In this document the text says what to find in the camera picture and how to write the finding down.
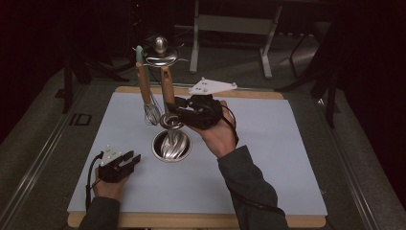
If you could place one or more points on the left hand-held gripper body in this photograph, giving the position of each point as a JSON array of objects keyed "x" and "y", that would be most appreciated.
[{"x": 111, "y": 174}]

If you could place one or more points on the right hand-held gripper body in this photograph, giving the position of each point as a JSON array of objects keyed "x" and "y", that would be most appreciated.
[{"x": 202, "y": 111}]

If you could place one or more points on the steel utensil rack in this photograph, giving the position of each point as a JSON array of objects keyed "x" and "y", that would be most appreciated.
[{"x": 172, "y": 147}]

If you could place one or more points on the person's left hand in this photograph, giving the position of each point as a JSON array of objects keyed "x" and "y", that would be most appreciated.
[{"x": 108, "y": 190}]

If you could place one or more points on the person's right hand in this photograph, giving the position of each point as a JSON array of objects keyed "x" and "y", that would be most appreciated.
[{"x": 220, "y": 137}]

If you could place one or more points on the white table mat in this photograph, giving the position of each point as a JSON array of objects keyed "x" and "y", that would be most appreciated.
[{"x": 271, "y": 127}]

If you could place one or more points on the black metal stand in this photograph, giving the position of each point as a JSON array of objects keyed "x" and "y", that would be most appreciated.
[
  {"x": 330, "y": 102},
  {"x": 67, "y": 86}
]

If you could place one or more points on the white metal stand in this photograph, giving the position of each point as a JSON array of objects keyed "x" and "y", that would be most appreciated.
[{"x": 236, "y": 25}]

